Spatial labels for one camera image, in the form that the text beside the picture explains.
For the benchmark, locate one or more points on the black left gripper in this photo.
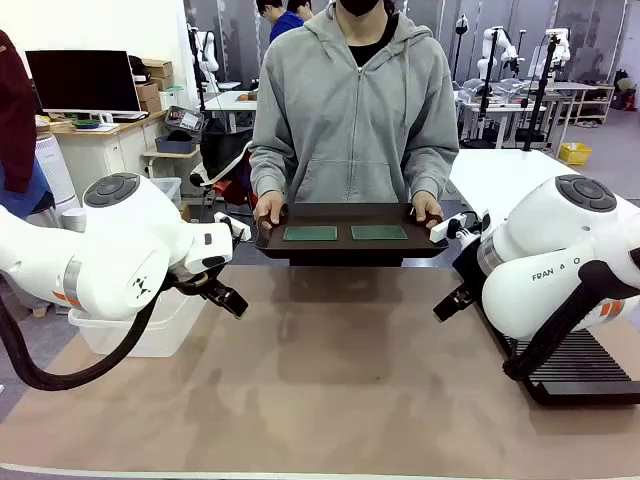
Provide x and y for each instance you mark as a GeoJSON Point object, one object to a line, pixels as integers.
{"type": "Point", "coordinates": [195, 284]}

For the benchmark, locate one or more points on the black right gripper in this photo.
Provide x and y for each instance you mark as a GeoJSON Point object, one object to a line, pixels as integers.
{"type": "Point", "coordinates": [470, 265]}

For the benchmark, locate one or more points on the green PCB board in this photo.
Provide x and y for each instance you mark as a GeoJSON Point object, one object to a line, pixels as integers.
{"type": "Point", "coordinates": [379, 232]}
{"type": "Point", "coordinates": [310, 233]}

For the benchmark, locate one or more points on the dark brown serving tray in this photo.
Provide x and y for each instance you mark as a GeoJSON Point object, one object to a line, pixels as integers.
{"type": "Point", "coordinates": [345, 247]}

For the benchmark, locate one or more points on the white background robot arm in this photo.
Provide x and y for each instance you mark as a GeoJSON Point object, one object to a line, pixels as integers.
{"type": "Point", "coordinates": [206, 50]}
{"type": "Point", "coordinates": [495, 55]}
{"type": "Point", "coordinates": [560, 50]}

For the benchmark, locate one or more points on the person's left forearm grey sleeve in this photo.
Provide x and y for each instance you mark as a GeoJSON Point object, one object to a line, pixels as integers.
{"type": "Point", "coordinates": [432, 170]}

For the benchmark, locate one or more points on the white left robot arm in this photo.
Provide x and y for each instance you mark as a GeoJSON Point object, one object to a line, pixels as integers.
{"type": "Point", "coordinates": [125, 240]}

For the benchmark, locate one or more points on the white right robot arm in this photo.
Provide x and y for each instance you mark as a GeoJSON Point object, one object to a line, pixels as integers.
{"type": "Point", "coordinates": [545, 240]}

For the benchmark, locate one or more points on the person's right forearm grey sleeve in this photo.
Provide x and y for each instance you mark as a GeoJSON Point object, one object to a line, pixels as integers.
{"type": "Point", "coordinates": [270, 170]}

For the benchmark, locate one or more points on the stacked cardboard boxes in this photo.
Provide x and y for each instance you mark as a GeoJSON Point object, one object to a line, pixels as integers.
{"type": "Point", "coordinates": [152, 85]}

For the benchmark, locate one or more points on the person's right hand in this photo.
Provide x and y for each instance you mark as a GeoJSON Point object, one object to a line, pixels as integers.
{"type": "Point", "coordinates": [267, 206]}

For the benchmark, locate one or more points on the person's left hand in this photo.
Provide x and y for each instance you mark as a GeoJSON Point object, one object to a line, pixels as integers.
{"type": "Point", "coordinates": [425, 205]}

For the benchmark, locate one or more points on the clear plastic tub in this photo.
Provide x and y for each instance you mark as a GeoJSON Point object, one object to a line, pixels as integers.
{"type": "Point", "coordinates": [155, 335]}

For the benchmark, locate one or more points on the large cardboard box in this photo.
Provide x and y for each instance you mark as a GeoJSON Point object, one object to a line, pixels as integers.
{"type": "Point", "coordinates": [186, 212]}

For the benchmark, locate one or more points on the red bag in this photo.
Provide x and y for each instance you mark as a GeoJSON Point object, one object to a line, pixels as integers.
{"type": "Point", "coordinates": [232, 192]}

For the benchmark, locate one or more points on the black stand under tray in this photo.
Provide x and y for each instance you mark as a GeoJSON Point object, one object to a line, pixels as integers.
{"type": "Point", "coordinates": [345, 262]}

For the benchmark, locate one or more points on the black slotted PCB rack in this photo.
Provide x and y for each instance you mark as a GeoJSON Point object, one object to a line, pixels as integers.
{"type": "Point", "coordinates": [585, 365]}

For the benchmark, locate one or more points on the small wooden side table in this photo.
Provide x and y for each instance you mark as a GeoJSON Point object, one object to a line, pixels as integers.
{"type": "Point", "coordinates": [170, 156]}

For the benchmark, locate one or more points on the grey blue bin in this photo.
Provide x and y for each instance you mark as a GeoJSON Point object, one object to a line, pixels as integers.
{"type": "Point", "coordinates": [175, 145]}

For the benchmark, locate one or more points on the small white cylinder device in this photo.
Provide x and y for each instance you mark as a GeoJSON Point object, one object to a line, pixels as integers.
{"type": "Point", "coordinates": [74, 220]}

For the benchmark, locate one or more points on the dark basket with items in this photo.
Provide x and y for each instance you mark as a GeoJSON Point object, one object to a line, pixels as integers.
{"type": "Point", "coordinates": [184, 119]}

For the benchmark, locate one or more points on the wood top white desk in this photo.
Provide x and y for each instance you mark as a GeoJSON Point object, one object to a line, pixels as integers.
{"type": "Point", "coordinates": [110, 150]}

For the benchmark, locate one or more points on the yellow plastic bin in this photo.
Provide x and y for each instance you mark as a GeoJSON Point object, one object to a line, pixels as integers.
{"type": "Point", "coordinates": [575, 154]}

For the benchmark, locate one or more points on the white background table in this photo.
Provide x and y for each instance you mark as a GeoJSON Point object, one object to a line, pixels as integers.
{"type": "Point", "coordinates": [230, 102]}

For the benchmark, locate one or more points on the black tripod stand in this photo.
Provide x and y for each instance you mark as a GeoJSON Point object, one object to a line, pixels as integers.
{"type": "Point", "coordinates": [484, 100]}
{"type": "Point", "coordinates": [540, 100]}

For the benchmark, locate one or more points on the white air purifier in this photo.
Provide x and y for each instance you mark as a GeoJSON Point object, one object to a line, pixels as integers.
{"type": "Point", "coordinates": [55, 170]}

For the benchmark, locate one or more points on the person in grey hoodie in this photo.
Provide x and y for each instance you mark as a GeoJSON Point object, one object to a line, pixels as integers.
{"type": "Point", "coordinates": [350, 110]}

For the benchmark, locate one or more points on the green bowl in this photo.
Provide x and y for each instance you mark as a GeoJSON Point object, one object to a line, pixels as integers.
{"type": "Point", "coordinates": [86, 123]}

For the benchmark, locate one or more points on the wooden shelf table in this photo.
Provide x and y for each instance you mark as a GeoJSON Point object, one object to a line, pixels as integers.
{"type": "Point", "coordinates": [590, 100]}

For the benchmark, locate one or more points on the black computer monitor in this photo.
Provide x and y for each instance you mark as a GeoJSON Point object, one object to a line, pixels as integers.
{"type": "Point", "coordinates": [82, 80]}

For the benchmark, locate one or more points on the person in blue top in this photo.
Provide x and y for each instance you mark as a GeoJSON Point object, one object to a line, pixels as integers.
{"type": "Point", "coordinates": [285, 25]}

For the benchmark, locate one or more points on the person in maroon top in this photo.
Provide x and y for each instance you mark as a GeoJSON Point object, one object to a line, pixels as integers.
{"type": "Point", "coordinates": [15, 115]}

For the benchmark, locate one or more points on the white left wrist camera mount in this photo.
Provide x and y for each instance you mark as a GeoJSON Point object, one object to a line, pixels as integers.
{"type": "Point", "coordinates": [235, 227]}

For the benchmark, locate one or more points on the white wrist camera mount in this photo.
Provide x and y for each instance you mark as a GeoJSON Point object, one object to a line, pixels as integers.
{"type": "Point", "coordinates": [457, 227]}
{"type": "Point", "coordinates": [235, 227]}

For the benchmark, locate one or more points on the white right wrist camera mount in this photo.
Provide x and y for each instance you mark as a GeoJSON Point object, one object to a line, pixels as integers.
{"type": "Point", "coordinates": [457, 227]}

